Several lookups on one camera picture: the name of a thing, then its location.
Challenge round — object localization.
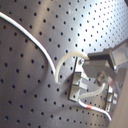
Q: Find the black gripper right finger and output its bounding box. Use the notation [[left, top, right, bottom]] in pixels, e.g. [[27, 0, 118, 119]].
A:
[[88, 48, 115, 68]]

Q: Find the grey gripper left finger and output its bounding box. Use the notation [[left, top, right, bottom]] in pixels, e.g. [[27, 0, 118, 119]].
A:
[[83, 43, 128, 96]]

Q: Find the silver metal cable clip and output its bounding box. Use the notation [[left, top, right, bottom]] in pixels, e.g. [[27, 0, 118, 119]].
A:
[[69, 57, 89, 102]]

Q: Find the white cable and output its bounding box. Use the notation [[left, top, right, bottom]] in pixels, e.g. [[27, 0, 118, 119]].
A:
[[0, 12, 113, 122]]

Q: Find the small silver clip block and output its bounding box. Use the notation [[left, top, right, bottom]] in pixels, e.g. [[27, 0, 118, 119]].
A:
[[105, 86, 118, 112]]

